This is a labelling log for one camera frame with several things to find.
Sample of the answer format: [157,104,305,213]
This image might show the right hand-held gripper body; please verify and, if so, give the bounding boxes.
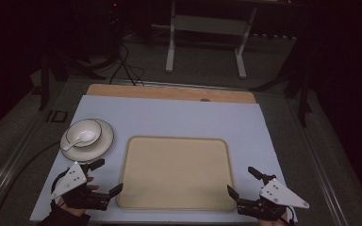
[236,177,311,222]

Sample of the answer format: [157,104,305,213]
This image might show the person's left hand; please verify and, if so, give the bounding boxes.
[56,175,101,218]

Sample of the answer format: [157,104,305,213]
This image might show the person's right hand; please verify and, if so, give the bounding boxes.
[257,210,288,226]

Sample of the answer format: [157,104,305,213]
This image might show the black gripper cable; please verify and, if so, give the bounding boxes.
[285,205,297,226]
[50,168,72,197]

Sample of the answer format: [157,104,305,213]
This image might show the white metal stand frame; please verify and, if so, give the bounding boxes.
[165,0,259,80]

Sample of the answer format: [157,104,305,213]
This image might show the beige rectangular tray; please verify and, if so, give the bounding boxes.
[116,135,238,212]

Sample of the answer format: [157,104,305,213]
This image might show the black stand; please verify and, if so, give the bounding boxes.
[38,43,108,111]

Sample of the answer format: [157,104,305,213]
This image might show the black square floor socket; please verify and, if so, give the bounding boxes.
[44,109,69,124]

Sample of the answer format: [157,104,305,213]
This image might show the white plate with dark rim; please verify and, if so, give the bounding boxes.
[59,118,115,163]

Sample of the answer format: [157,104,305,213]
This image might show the white ceramic spoon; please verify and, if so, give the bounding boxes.
[62,129,97,153]

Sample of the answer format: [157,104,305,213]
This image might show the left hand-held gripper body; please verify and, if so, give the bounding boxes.
[50,161,111,212]

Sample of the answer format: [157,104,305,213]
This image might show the black floor cable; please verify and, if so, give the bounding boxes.
[0,139,62,222]

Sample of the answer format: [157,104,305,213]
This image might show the white bowl with dark rim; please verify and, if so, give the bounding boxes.
[65,119,103,149]

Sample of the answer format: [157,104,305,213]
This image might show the black floor cables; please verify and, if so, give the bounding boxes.
[108,42,146,87]

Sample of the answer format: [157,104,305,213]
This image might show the light blue table sheet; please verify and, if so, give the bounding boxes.
[29,94,298,224]

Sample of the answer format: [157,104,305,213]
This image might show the metal floor rail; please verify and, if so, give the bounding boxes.
[0,107,53,219]
[286,99,351,226]
[111,79,250,92]

